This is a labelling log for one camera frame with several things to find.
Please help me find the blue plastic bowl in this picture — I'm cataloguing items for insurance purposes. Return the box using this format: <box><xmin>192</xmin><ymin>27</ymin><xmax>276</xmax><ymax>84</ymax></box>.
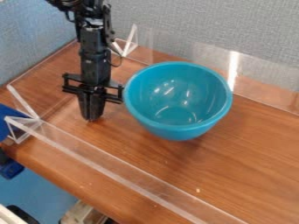
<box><xmin>124</xmin><ymin>61</ymin><xmax>232</xmax><ymax>141</ymax></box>

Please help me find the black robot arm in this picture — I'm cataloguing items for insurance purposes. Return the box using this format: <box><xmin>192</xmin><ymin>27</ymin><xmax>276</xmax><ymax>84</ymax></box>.
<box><xmin>45</xmin><ymin>0</ymin><xmax>124</xmax><ymax>122</ymax></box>

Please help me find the clear acrylic barrier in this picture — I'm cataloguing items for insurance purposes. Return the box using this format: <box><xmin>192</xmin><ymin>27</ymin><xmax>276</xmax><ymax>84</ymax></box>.
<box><xmin>7</xmin><ymin>41</ymin><xmax>80</xmax><ymax>118</ymax></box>
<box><xmin>4</xmin><ymin>116</ymin><xmax>247</xmax><ymax>224</ymax></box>
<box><xmin>113</xmin><ymin>24</ymin><xmax>299</xmax><ymax>116</ymax></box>

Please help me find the beige object under table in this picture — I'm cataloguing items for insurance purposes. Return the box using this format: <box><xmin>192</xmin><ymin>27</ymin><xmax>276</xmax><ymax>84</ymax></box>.
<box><xmin>60</xmin><ymin>200</ymin><xmax>108</xmax><ymax>224</ymax></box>

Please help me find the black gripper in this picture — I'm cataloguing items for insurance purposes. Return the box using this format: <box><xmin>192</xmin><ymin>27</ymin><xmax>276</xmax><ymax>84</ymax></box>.
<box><xmin>61</xmin><ymin>57</ymin><xmax>124</xmax><ymax>121</ymax></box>

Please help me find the blue table clamp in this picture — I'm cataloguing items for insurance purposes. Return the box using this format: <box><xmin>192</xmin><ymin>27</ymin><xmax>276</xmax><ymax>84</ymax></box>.
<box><xmin>0</xmin><ymin>103</ymin><xmax>27</xmax><ymax>179</ymax></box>

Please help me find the clear acrylic left barrier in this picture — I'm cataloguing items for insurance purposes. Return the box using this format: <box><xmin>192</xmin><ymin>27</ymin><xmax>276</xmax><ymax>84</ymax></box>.
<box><xmin>7</xmin><ymin>41</ymin><xmax>80</xmax><ymax>118</ymax></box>

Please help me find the white black object below table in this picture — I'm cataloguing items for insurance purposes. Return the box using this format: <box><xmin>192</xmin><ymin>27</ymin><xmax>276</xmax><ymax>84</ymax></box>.
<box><xmin>0</xmin><ymin>204</ymin><xmax>40</xmax><ymax>224</ymax></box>

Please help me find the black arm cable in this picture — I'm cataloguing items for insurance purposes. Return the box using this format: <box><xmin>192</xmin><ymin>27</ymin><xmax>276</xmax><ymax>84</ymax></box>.
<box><xmin>105</xmin><ymin>43</ymin><xmax>124</xmax><ymax>68</ymax></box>

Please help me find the clear acrylic back barrier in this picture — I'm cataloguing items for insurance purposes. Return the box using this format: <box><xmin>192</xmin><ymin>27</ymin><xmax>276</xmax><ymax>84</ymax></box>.
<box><xmin>113</xmin><ymin>24</ymin><xmax>299</xmax><ymax>116</ymax></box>

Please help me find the clear acrylic front barrier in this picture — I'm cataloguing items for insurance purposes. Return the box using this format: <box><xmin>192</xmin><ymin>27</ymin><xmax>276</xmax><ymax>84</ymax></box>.
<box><xmin>4</xmin><ymin>116</ymin><xmax>247</xmax><ymax>224</ymax></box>

